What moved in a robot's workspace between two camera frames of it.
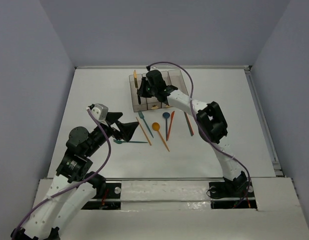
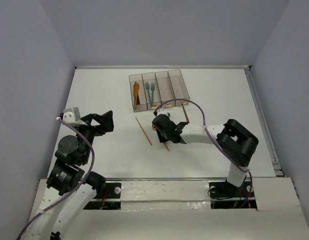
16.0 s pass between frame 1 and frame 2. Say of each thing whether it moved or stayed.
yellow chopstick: stayed
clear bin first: stayed
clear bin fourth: stayed
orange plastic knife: moved
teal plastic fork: moved
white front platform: stayed
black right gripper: moved
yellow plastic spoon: stayed
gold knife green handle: moved
